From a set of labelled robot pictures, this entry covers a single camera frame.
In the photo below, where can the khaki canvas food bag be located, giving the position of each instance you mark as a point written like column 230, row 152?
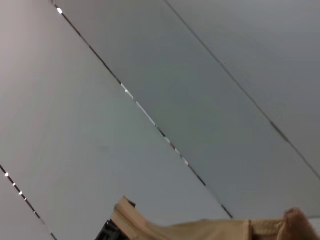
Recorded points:
column 200, row 230

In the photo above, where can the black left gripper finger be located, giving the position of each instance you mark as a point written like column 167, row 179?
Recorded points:
column 110, row 231
column 132, row 203

